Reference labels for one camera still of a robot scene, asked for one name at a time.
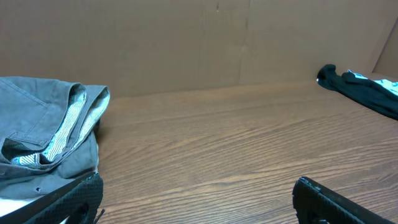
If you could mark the black garment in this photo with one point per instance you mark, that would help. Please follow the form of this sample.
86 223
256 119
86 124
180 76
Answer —
364 92

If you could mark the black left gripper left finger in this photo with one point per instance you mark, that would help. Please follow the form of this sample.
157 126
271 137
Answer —
76 202

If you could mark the grey folded shorts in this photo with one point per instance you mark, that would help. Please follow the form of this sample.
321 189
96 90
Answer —
47 133

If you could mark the light blue t-shirt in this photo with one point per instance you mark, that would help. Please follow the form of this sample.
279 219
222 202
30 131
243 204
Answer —
387 84

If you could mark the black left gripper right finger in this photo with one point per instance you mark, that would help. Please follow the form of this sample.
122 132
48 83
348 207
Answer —
315 203

